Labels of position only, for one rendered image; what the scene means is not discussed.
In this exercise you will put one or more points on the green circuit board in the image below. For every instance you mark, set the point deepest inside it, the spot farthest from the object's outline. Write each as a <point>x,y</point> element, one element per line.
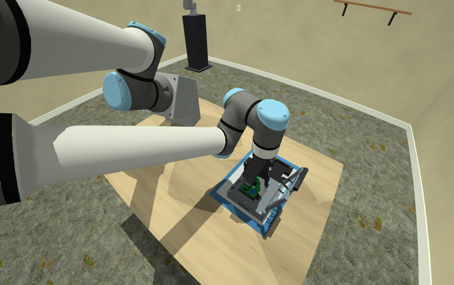
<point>254,189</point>

